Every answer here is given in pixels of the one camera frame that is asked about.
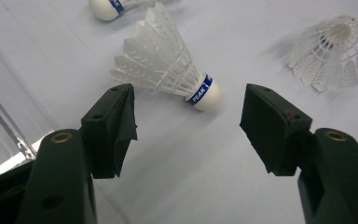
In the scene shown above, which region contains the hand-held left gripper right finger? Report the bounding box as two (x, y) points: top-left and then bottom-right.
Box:
(240, 83), (313, 177)

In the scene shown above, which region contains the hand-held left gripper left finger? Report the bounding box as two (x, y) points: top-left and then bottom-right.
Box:
(80, 83), (138, 180)

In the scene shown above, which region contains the white shuttlecock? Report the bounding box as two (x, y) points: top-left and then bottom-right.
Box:
(287, 14), (358, 92)
(88, 0), (169, 22)
(109, 1), (224, 113)

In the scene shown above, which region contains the clear plastic container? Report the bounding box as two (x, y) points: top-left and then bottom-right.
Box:
(0, 32), (57, 185)

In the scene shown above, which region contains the white table cover board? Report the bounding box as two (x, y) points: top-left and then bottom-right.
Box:
(0, 0), (358, 224)

